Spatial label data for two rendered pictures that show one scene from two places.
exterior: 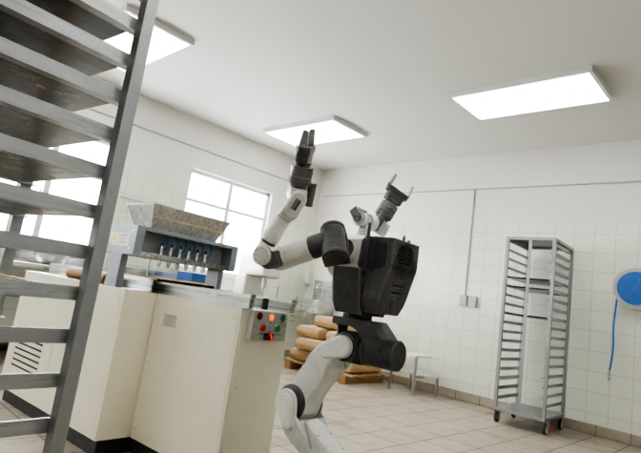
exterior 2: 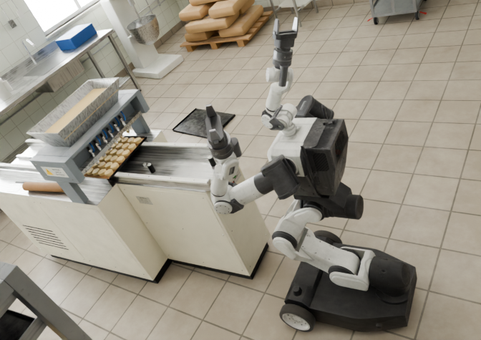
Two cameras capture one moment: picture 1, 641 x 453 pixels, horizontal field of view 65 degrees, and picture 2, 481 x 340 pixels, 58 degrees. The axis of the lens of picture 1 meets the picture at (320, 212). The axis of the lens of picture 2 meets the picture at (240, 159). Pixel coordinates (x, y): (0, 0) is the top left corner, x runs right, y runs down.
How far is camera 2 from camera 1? 1.42 m
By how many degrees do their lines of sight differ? 45
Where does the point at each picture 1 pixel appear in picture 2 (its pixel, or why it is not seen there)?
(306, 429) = (305, 252)
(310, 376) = (292, 227)
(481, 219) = not seen: outside the picture
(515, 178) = not seen: outside the picture
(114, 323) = (108, 225)
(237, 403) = (237, 235)
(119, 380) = (139, 245)
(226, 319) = (196, 198)
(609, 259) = not seen: outside the picture
